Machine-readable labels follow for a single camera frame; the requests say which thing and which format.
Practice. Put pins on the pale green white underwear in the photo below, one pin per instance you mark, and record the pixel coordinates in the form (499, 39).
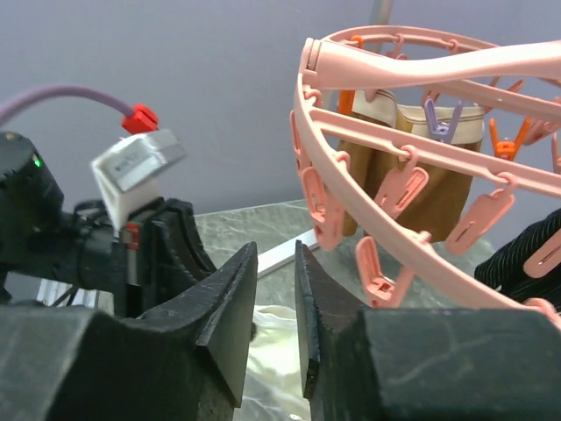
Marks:
(274, 361)

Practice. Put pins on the pink round clip hanger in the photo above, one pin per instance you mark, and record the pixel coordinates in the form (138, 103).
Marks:
(388, 57)

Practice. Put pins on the aluminium rail frame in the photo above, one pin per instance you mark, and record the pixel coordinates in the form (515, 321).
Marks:
(53, 293)

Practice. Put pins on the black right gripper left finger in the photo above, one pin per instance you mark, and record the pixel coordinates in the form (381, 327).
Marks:
(182, 360)

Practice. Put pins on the silver white clothes rack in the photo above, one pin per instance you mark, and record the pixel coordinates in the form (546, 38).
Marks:
(279, 256)

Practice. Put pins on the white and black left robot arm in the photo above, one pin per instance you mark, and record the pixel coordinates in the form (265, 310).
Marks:
(38, 238)

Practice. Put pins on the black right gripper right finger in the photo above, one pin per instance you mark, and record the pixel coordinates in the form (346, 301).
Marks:
(358, 363)

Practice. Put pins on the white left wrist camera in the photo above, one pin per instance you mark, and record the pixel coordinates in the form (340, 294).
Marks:
(126, 172)

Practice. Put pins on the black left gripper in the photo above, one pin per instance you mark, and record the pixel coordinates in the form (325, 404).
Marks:
(156, 255)

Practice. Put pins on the black hanging garment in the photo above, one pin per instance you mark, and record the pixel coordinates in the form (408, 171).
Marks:
(503, 271)

